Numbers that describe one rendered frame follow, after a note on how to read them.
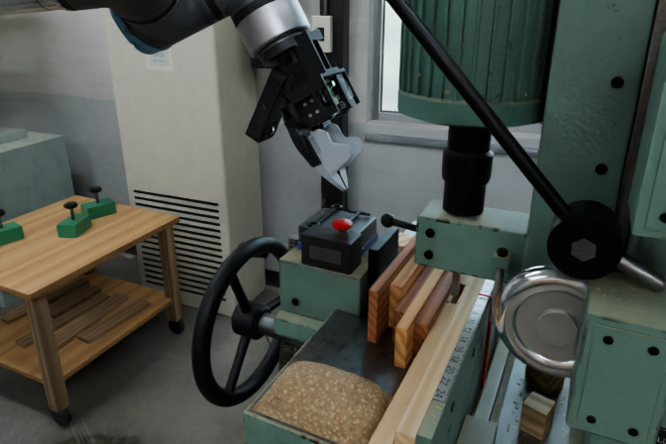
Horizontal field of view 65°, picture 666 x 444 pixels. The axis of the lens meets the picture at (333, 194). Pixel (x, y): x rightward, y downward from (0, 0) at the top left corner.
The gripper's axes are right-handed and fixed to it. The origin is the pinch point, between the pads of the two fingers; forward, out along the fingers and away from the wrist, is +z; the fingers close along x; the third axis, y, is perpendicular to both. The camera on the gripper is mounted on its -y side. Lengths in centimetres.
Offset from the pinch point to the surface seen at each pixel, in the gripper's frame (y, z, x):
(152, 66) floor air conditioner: -110, -63, 94
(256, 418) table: -6.3, 17.4, -26.4
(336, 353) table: -3.7, 18.7, -12.6
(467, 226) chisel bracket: 15.9, 10.8, -3.4
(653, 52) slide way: 40.0, 0.0, -7.4
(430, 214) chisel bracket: 11.9, 8.2, -2.5
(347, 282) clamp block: -3.8, 13.2, -3.4
